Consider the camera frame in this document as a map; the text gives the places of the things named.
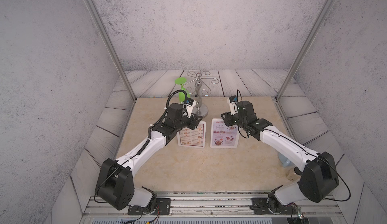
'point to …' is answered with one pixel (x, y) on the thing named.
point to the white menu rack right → (222, 136)
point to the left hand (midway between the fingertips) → (201, 116)
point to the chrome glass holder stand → (200, 109)
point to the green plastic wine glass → (182, 80)
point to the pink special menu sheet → (222, 135)
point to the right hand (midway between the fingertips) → (225, 113)
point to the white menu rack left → (187, 137)
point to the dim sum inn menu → (187, 137)
